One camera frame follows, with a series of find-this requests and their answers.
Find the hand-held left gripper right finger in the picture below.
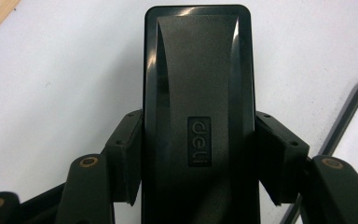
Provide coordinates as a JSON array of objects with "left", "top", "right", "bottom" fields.
[{"left": 254, "top": 110, "right": 311, "bottom": 207}]

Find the black deli stapler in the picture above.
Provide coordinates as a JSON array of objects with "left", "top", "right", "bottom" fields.
[{"left": 141, "top": 3, "right": 261, "bottom": 224}]

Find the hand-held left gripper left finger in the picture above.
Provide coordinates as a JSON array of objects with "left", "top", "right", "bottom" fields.
[{"left": 101, "top": 108, "right": 145, "bottom": 207}]

